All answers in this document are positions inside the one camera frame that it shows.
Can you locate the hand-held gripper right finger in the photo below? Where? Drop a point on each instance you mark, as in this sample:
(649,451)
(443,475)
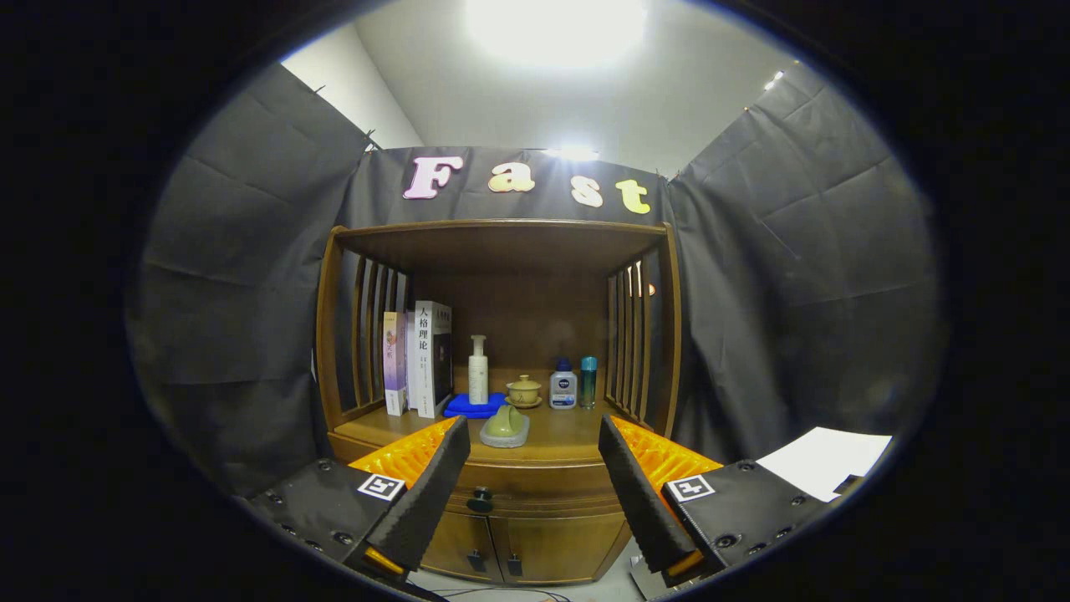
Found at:
(639,493)

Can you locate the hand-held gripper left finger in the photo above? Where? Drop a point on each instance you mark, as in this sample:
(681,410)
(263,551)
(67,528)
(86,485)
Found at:
(430,493)

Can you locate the brown wooden drawer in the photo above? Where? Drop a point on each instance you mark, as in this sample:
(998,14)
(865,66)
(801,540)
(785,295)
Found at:
(543,485)

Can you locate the wooden cabinet door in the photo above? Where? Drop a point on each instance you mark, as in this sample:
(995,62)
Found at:
(552,548)
(451,543)

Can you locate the wooden countertop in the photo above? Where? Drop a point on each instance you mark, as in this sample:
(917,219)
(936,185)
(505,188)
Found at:
(560,435)

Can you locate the brown wooden cabinet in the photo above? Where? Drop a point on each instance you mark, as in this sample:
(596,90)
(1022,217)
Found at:
(501,242)

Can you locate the blue folded cloth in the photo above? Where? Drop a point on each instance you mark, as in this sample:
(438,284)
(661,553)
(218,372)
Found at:
(468,408)

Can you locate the teal slim bottle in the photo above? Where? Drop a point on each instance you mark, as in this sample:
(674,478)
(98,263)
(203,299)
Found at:
(588,380)

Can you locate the white pump bottle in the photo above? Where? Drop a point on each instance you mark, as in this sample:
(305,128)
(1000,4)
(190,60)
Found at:
(478,376)

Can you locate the white blue-capped lotion bottle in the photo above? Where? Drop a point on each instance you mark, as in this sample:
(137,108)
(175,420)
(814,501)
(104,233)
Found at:
(563,389)

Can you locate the thick white book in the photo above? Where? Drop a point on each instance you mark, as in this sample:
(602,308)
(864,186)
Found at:
(425,359)

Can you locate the thin white book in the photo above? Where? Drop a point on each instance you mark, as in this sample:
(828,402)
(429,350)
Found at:
(410,359)

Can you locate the beige lidded teacup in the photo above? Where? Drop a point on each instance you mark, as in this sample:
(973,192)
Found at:
(524,391)

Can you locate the purple book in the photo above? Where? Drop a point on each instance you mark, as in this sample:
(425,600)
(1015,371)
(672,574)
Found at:
(393,359)

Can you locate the small ceiling light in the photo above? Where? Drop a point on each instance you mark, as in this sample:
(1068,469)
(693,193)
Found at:
(573,153)

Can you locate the ceiling spotlight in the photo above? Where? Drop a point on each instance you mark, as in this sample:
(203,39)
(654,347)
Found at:
(774,80)

